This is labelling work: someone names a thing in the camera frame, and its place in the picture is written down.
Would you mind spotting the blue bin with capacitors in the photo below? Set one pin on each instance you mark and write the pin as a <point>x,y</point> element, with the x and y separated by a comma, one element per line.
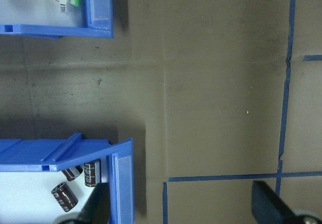
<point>37,153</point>

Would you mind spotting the blue bin with push buttons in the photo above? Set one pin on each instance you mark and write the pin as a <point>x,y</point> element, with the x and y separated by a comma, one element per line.
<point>50,30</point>

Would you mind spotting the brown cylindrical capacitor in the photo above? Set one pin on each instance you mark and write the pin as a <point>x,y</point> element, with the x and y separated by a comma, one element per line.
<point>73,173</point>
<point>64,196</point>
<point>92,172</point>

